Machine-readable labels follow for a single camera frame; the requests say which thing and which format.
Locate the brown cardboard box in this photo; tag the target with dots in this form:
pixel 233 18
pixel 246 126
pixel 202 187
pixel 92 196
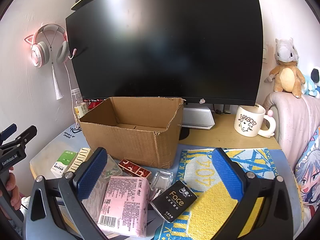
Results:
pixel 130 145

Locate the clear glass ashtray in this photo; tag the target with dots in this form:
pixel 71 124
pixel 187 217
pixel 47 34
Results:
pixel 162 182

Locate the white cartoon mug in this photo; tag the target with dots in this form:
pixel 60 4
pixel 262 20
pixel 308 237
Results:
pixel 247 122

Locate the person's left hand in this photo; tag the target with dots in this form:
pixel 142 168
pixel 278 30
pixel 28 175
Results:
pixel 13 190

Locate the light blue desk mat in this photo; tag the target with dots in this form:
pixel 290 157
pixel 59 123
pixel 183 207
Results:
pixel 50 152

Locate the orange and grey plush toy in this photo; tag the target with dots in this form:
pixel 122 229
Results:
pixel 286 75

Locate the pink padded headboard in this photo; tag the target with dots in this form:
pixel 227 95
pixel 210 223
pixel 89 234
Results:
pixel 292 120

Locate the red patterned box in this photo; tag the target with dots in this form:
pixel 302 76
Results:
pixel 135 168

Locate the red carton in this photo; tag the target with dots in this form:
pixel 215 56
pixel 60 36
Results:
pixel 93 103

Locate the black tissue pack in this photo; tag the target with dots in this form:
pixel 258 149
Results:
pixel 173 201

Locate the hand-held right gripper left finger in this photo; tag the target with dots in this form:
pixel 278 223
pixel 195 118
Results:
pixel 91 177

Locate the pink cat-ear headphones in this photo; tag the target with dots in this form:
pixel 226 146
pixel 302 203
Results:
pixel 42 47

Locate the blue plush toy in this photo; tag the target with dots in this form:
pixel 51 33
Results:
pixel 312 80

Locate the black curved computer monitor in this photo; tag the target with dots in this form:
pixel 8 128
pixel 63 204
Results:
pixel 165 45

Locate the white tassel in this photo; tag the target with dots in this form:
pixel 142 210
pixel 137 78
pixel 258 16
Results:
pixel 58 87

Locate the yellow and blue towel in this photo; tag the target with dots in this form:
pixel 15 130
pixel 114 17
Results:
pixel 212 205

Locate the white wall socket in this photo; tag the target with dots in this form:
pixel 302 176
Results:
pixel 265 53

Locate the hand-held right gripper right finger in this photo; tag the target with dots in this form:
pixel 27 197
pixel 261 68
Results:
pixel 226 177

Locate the green and white small box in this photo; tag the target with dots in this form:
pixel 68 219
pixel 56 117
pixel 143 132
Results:
pixel 63 165

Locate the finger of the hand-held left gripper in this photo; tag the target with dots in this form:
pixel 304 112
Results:
pixel 26 135
pixel 8 131

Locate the cream hair claw clip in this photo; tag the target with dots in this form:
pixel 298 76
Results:
pixel 80 158

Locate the pink tissue pack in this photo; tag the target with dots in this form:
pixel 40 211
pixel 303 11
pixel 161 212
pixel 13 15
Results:
pixel 125 205

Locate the anime printed pillow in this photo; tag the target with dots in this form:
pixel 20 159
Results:
pixel 308 180

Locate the clear plastic drink bottle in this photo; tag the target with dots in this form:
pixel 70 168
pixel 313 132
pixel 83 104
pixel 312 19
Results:
pixel 79 110

